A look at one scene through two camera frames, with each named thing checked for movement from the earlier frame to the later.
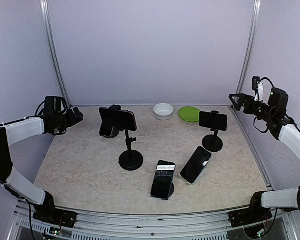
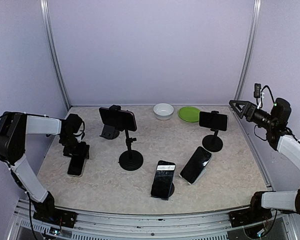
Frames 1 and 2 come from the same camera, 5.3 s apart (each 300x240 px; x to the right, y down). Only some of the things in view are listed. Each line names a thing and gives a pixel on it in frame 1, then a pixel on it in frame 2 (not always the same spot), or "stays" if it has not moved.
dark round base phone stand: x=172 y=190 stays
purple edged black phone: x=121 y=119 stays
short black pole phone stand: x=213 y=143 stays
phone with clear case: x=108 y=131 to x=76 y=166
